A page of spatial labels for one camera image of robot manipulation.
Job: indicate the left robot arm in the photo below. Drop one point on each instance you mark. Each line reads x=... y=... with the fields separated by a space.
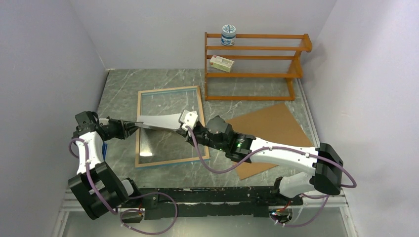
x=96 y=186

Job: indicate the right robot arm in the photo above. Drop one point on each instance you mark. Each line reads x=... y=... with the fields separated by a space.
x=320 y=167

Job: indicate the blue white ceramic jar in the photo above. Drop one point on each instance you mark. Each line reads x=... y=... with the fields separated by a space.
x=228 y=35

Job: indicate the orange wooden shelf rack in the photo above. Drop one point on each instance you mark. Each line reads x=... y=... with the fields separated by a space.
x=257 y=57

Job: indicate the small white green box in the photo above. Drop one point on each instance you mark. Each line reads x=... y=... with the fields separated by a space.
x=221 y=63

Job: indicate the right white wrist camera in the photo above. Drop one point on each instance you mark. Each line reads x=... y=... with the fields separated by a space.
x=188 y=119

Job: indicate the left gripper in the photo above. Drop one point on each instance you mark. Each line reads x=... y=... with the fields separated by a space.
x=125 y=128

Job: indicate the brown cardboard backing board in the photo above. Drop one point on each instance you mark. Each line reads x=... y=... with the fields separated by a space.
x=274 y=124

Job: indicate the hot air balloon photo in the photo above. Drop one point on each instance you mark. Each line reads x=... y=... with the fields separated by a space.
x=162 y=122

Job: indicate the clear glass pane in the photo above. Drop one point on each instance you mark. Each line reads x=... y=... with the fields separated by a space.
x=170 y=144

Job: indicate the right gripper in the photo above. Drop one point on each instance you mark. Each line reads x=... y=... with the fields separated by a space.
x=186 y=136

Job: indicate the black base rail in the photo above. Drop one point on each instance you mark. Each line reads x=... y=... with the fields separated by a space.
x=257 y=201

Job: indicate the blue wooden picture frame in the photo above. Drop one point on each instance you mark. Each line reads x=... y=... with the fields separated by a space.
x=170 y=127

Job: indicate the blue stapler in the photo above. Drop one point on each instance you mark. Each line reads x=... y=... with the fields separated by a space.
x=104 y=150

